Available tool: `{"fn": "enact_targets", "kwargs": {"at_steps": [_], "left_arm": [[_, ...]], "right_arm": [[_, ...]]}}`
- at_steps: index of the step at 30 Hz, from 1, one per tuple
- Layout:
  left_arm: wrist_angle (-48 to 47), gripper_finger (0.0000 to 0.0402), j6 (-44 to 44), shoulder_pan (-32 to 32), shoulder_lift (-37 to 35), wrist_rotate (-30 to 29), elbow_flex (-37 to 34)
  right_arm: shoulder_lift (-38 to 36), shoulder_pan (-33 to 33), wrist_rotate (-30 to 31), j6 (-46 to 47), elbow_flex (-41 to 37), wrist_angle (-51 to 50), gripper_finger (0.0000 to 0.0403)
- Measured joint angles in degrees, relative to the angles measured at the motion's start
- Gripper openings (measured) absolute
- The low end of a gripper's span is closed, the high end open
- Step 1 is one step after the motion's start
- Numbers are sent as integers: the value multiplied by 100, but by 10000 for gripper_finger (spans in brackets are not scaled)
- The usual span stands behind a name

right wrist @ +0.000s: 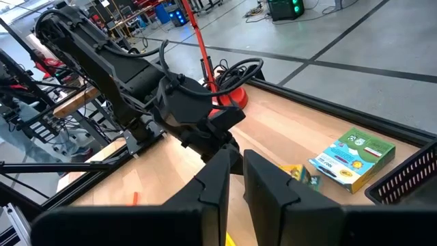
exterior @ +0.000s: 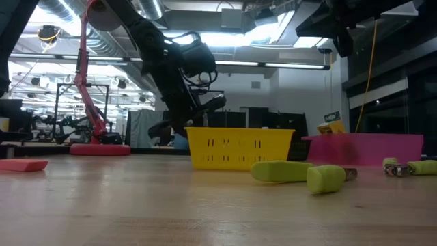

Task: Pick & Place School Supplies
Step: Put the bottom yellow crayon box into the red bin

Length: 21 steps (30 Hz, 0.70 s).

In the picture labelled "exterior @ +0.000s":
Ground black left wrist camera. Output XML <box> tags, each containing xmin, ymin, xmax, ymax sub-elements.
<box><xmin>179</xmin><ymin>38</ymin><xmax>218</xmax><ymax>79</ymax></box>

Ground pink plastic tray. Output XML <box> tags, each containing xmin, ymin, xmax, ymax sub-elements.
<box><xmin>302</xmin><ymin>133</ymin><xmax>424</xmax><ymax>167</ymax></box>

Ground Crayola crayon box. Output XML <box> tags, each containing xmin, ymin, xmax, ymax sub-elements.
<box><xmin>316</xmin><ymin>111</ymin><xmax>347</xmax><ymax>135</ymax></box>

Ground silver round ceiling duct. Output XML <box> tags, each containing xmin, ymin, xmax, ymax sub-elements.
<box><xmin>136</xmin><ymin>0</ymin><xmax>165</xmax><ymax>21</ymax></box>

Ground yellow plastic basket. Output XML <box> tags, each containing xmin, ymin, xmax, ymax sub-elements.
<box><xmin>184</xmin><ymin>126</ymin><xmax>296</xmax><ymax>172</ymax></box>

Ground black background robot arms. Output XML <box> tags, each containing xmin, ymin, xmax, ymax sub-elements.
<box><xmin>33</xmin><ymin>114</ymin><xmax>95</xmax><ymax>144</ymax></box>

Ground black left camera cable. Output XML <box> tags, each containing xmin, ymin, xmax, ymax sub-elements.
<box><xmin>163</xmin><ymin>30</ymin><xmax>219</xmax><ymax>98</ymax></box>

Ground grey fabric cover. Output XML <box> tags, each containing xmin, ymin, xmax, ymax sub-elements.
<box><xmin>126</xmin><ymin>109</ymin><xmax>165</xmax><ymax>148</ymax></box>

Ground black yellow ceiling cable reel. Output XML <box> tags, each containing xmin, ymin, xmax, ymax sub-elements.
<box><xmin>37</xmin><ymin>24</ymin><xmax>61</xmax><ymax>44</ymax></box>

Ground black partition panels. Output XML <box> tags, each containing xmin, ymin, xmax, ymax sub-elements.
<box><xmin>160</xmin><ymin>105</ymin><xmax>308</xmax><ymax>148</ymax></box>

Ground black bar with light strips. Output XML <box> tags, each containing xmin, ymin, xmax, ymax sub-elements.
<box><xmin>8</xmin><ymin>53</ymin><xmax>331</xmax><ymax>71</ymax></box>

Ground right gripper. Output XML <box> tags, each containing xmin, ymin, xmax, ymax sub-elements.
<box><xmin>295</xmin><ymin>0</ymin><xmax>386</xmax><ymax>58</ymax></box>

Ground orange eraser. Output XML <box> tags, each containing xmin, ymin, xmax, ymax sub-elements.
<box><xmin>0</xmin><ymin>159</ymin><xmax>49</xmax><ymax>172</ymax></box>

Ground red desk lamp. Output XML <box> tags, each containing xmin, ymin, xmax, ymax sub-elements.
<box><xmin>70</xmin><ymin>0</ymin><xmax>132</xmax><ymax>157</ymax></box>

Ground black background frame stand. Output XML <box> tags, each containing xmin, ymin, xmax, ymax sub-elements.
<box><xmin>54</xmin><ymin>83</ymin><xmax>110</xmax><ymax>137</ymax></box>

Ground black plastic basket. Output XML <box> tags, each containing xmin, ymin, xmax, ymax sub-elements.
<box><xmin>286</xmin><ymin>138</ymin><xmax>312</xmax><ymax>162</ymax></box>

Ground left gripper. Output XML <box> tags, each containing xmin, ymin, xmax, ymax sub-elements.
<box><xmin>147</xmin><ymin>68</ymin><xmax>227</xmax><ymax>139</ymax></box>

